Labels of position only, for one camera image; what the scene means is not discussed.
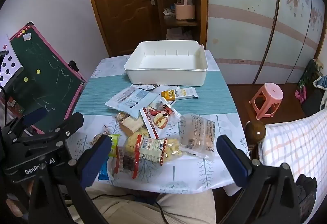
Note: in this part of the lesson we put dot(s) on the white plastic bin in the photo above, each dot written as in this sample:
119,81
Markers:
166,60

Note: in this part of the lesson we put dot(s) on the blue and white cloth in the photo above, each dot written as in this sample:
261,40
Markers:
320,91

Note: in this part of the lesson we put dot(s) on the light blue snack packet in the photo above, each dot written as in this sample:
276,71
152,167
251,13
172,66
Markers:
130,101

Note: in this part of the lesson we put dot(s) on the wooden bedpost knob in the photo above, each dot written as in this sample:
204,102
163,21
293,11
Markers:
255,133

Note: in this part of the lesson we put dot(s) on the orange and white bar packet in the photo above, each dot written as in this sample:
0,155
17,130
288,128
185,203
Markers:
184,93

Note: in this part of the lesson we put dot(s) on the red apple print snack packet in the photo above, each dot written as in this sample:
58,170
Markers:
158,118

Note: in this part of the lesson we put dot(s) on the pink basket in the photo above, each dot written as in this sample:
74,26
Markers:
184,10

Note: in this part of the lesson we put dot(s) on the black clamp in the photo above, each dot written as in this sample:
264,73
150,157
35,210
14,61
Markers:
74,65

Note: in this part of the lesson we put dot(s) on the person's beige pants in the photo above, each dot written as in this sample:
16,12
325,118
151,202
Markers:
143,208

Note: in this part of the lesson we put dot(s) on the wooden shelf unit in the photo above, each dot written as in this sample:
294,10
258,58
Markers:
201,1

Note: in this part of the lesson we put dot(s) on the tan bread snack packet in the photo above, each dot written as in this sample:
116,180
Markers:
131,124

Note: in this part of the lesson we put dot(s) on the person's left hand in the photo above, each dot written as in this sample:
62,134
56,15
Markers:
16,210

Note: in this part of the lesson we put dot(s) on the red packet with dark snack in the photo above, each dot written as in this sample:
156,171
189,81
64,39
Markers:
125,161

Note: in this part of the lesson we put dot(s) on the pink toy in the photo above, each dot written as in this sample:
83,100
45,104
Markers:
300,93

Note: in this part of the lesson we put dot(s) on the folded pink cloth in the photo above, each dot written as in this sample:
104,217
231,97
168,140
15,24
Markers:
178,33

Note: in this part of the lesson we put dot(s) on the white dotted paper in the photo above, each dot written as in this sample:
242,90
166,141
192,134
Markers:
7,60

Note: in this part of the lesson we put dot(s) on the clear packet of yellow cake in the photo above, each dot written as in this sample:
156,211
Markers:
198,134

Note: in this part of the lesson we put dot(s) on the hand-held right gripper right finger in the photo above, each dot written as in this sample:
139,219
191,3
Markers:
233,162

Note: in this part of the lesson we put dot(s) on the green snack packet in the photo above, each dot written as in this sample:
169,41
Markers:
114,143

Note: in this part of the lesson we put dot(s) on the brown wooden door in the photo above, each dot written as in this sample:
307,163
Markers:
122,4

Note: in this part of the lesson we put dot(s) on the floral sliding wardrobe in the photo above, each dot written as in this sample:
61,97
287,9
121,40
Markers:
268,29

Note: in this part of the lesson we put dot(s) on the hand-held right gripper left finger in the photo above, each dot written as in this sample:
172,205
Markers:
98,160

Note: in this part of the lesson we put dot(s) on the clear nut cluster packet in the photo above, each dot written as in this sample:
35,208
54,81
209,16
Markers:
121,117

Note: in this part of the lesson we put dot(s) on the green chalkboard with pink frame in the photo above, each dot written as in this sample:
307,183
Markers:
38,81

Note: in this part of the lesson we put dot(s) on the red-striped puffed corn packet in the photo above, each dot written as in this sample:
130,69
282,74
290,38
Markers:
150,148

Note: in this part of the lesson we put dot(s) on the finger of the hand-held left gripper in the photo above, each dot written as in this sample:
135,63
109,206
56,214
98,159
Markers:
34,116
72,121

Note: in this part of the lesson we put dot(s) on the green bag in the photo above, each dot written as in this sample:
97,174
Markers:
310,73

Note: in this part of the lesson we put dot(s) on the dark cloth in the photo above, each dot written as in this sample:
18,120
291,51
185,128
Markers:
306,196

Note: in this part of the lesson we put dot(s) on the pink plastic stool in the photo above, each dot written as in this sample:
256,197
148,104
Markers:
267,96

